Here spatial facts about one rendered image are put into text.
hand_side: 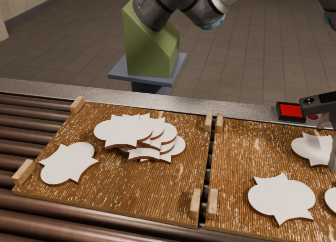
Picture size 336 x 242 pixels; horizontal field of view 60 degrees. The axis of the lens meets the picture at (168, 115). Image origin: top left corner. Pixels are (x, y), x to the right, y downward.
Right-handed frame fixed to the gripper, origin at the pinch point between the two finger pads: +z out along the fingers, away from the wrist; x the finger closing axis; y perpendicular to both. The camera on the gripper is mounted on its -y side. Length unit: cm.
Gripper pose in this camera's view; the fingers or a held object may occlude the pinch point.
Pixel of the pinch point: (321, 150)
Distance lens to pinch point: 82.2
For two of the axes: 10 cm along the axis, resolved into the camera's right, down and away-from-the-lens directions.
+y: 9.8, 1.6, -1.2
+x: 1.9, -6.0, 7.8
